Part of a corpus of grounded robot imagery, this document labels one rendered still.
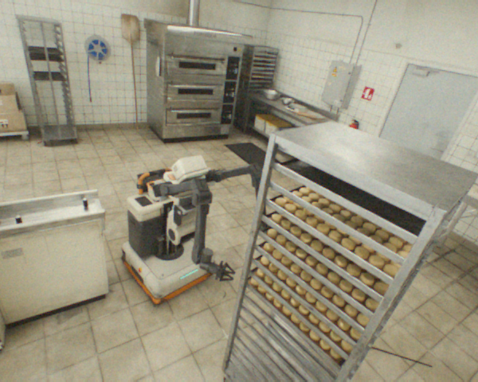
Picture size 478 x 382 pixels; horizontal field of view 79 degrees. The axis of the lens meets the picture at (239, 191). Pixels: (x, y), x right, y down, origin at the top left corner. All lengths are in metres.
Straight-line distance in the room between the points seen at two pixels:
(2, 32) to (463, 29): 6.34
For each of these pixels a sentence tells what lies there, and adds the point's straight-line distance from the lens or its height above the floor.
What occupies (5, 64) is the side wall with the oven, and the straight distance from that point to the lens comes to 6.11.
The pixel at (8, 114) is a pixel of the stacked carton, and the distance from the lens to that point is 5.82.
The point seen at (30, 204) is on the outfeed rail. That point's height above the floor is 0.87.
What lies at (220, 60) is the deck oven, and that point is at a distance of 5.76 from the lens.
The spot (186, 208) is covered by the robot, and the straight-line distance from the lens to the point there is 2.14.
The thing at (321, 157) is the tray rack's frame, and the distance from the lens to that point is 1.06.
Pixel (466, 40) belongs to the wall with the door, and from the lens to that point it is 4.95.
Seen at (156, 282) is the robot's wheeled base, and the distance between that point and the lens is 2.56.
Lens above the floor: 2.17
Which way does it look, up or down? 30 degrees down
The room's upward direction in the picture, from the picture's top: 10 degrees clockwise
